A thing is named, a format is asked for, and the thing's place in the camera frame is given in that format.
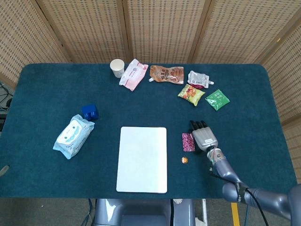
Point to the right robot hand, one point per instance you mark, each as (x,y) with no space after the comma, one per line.
(205,139)

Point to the purple patterned small packet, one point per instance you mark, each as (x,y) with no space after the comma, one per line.
(188,142)

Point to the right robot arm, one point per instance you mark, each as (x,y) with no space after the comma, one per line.
(244,188)

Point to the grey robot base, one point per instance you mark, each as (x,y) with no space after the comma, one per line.
(143,213)

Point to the green snack packet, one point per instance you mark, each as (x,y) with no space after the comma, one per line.
(217,99)

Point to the yellow snack packet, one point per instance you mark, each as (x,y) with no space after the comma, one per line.
(191,94)

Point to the white spouted pouch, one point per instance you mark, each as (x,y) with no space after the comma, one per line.
(199,79)

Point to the white rectangular board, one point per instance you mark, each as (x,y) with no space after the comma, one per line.
(142,159)

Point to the brown spouted sauce pouch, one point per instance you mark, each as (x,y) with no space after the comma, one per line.
(168,74)

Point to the pink wet wipes pack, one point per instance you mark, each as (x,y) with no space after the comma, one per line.
(133,74)

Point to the white paper cup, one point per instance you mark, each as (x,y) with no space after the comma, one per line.
(117,68)

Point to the blue cube block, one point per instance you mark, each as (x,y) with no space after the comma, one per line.
(90,112)

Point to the woven bamboo folding screen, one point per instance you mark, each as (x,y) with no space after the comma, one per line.
(150,30)

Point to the blue wet wipes pack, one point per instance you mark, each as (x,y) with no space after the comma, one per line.
(73,136)

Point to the dark teal table mat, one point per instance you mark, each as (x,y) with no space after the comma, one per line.
(70,176)

